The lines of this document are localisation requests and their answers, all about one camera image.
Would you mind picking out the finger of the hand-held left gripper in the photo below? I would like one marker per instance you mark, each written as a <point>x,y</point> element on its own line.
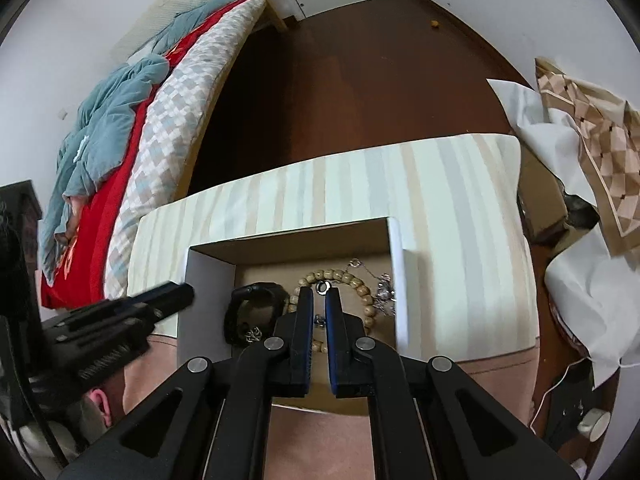
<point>170,305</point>
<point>160,290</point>

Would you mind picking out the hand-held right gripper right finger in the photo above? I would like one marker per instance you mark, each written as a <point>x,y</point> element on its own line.
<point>332,320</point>

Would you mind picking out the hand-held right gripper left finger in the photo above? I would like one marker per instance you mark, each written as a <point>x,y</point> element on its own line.
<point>305,320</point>

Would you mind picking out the small silver earring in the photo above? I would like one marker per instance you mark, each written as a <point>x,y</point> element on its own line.
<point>318,320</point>

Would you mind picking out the white cardboard box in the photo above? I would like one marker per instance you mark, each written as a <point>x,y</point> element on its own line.
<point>210,300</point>

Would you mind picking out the black smart band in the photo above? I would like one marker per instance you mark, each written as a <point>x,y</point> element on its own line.
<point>255,290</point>

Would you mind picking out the person's left hand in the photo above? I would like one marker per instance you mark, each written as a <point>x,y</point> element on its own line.
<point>102,402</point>

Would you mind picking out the bed with quilts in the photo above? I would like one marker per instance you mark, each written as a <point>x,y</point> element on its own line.
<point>95,240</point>

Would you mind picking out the white paper scrap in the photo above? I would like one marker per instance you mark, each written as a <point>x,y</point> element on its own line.
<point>81,147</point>

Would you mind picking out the pink and striped table cloth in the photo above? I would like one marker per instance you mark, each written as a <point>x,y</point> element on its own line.
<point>450,210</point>

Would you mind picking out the checked quilt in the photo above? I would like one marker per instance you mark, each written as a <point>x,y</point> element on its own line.
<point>175,125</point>

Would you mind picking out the teal blanket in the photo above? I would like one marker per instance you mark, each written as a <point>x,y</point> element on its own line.
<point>110,110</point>

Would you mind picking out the pink patterned cloth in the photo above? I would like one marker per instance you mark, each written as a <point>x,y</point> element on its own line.
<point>562,330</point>

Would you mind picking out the brown cardboard box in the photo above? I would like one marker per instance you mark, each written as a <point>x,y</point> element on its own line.
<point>540,200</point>

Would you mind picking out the white cloth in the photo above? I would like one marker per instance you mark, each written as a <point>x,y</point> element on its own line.
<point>590,280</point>

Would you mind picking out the dark crumpled object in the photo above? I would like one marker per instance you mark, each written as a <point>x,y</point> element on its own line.
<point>580,212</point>

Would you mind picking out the white wheel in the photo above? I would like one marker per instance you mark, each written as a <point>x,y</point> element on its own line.
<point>594,421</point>

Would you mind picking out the cream dotted bed sheet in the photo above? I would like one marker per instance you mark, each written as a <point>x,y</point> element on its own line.
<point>175,5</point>

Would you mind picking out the white bed leg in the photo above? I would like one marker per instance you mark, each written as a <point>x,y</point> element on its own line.
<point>277,17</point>

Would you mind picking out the brown checked scarf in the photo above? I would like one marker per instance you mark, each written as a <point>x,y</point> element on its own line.
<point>600,135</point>

